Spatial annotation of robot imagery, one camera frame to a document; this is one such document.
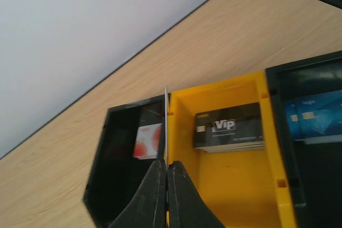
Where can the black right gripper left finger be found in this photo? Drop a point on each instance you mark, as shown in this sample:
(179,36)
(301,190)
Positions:
(147,208)

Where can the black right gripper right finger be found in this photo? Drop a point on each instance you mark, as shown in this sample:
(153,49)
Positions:
(186,207)

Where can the grey black card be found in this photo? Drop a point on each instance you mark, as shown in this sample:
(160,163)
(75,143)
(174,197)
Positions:
(163,144)

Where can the white card red circles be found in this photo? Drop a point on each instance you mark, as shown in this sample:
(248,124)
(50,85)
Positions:
(147,141)

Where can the dark card in yellow bin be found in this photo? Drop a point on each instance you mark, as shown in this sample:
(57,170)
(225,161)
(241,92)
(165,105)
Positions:
(229,129)

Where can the blue cards stack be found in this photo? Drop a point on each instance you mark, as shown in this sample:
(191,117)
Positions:
(315,119)

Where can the black bin with blue cards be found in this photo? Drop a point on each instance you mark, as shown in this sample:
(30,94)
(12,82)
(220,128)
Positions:
(313,171)

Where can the black plastic bin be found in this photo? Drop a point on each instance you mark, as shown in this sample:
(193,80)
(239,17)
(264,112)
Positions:
(115,174)

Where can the yellow plastic bin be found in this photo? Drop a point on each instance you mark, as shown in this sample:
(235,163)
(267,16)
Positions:
(246,188)

